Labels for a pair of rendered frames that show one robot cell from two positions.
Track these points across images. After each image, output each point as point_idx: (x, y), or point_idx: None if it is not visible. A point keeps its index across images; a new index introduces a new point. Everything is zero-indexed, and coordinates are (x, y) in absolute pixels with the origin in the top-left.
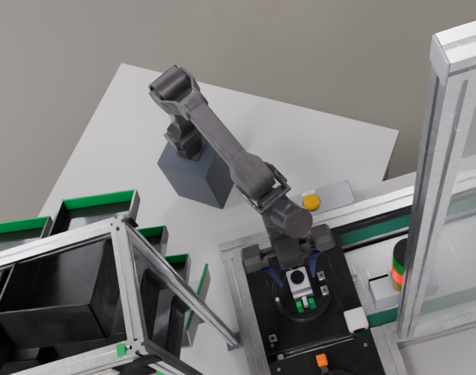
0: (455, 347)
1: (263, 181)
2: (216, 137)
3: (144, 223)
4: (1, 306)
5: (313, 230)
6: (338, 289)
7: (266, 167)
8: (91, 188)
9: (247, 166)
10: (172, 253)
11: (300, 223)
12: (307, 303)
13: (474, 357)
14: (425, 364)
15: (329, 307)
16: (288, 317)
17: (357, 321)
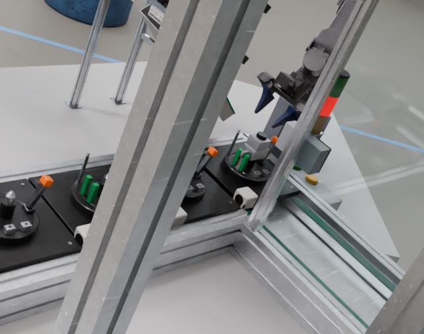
0: (255, 290)
1: (328, 44)
2: (340, 16)
3: (230, 118)
4: None
5: None
6: (260, 189)
7: None
8: (236, 93)
9: (332, 34)
10: (220, 130)
11: (315, 60)
12: (244, 152)
13: (254, 303)
14: (229, 270)
15: (244, 184)
16: (223, 159)
17: (246, 193)
